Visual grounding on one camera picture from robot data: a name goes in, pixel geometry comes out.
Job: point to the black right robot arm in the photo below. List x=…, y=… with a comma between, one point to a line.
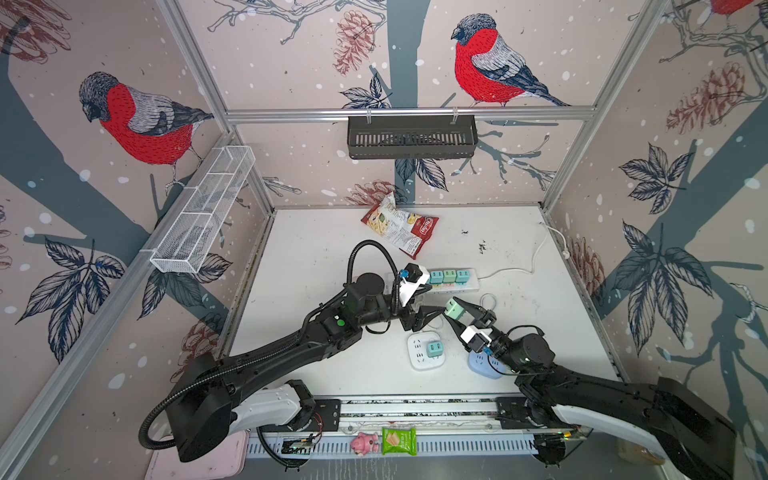
x=665, y=418

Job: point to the green snack packet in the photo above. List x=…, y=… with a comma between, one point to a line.
x=399, y=441

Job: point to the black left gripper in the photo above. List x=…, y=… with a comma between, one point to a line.
x=419, y=320

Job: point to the white square power socket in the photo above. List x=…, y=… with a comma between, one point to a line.
x=416, y=347

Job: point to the pink tray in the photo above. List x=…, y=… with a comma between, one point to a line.
x=224, y=461

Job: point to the light green plug adapter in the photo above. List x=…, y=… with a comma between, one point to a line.
x=449, y=276

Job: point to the red white chips bag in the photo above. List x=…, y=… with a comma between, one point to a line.
x=404, y=230

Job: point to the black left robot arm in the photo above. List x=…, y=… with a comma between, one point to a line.
x=215, y=398

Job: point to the black hanging wire basket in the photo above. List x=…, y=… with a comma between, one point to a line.
x=412, y=137

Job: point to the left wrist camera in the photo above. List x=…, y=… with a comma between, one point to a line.
x=409, y=281

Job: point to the blue square power socket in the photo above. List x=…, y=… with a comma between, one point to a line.
x=484, y=365

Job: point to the white wire mesh shelf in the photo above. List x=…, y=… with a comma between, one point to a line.
x=193, y=232

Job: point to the teal plug adapter front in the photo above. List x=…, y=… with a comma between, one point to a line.
x=434, y=349

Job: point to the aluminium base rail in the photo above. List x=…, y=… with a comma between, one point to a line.
x=445, y=425

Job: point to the pink toy pig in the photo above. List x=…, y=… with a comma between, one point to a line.
x=364, y=444

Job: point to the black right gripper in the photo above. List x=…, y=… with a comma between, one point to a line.
x=484, y=319

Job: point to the white multicolour power strip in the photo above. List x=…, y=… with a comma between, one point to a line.
x=472, y=285

